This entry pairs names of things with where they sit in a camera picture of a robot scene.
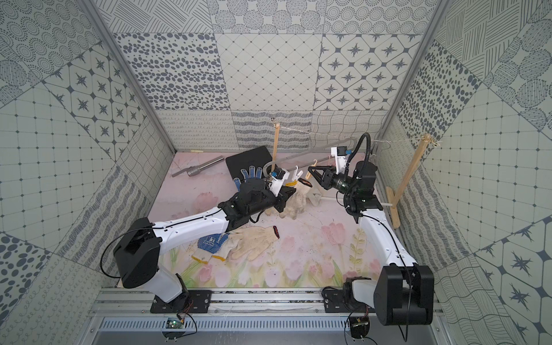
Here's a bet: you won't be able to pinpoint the grey metal cylinder tool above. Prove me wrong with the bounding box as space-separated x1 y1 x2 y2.
171 156 225 178

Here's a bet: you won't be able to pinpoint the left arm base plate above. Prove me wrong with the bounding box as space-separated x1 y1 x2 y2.
150 290 213 314

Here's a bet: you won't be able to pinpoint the wooden drying rack frame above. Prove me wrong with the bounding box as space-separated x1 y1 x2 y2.
262 119 439 229

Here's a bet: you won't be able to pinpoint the small black module right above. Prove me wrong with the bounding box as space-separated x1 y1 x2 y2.
348 316 370 339

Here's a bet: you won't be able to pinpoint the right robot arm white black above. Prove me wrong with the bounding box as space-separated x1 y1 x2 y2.
308 133 434 326

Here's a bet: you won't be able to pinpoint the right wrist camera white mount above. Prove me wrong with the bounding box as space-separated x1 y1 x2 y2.
331 146 351 174

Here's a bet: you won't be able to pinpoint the grey clip hanger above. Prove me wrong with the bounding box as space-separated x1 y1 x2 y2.
262 137 358 178

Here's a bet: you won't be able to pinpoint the beige knit gloves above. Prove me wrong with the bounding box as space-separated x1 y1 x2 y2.
229 226 280 261

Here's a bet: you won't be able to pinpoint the blue dotted glove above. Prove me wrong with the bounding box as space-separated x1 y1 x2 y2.
191 234 239 264
233 165 262 191

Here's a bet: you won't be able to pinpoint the white clothes peg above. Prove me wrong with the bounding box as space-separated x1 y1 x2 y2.
292 167 303 182

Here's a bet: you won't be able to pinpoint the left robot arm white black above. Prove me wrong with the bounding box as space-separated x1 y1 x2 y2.
111 179 296 303

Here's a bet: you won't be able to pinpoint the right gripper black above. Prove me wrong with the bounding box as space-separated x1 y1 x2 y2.
308 166 358 196

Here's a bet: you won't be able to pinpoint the small circuit board left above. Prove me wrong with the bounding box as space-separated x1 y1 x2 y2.
162 319 185 341

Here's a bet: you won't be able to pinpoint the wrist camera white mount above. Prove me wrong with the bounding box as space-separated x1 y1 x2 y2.
269 167 289 196
331 146 351 174

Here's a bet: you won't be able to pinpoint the blue dotted glove far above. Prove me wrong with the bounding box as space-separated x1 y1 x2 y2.
233 165 262 191

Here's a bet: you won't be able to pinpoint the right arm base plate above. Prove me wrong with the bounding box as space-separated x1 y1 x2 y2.
321 287 376 313

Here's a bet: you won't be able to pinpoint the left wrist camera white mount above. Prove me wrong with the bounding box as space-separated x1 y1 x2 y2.
269 167 289 196

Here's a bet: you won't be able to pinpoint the black flat pad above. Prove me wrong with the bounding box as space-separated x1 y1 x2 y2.
226 146 273 179

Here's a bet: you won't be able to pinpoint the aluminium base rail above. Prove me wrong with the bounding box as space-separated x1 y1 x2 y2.
88 287 445 318

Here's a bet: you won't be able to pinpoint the blue dotted glove near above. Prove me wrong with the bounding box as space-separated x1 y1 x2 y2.
191 234 239 264

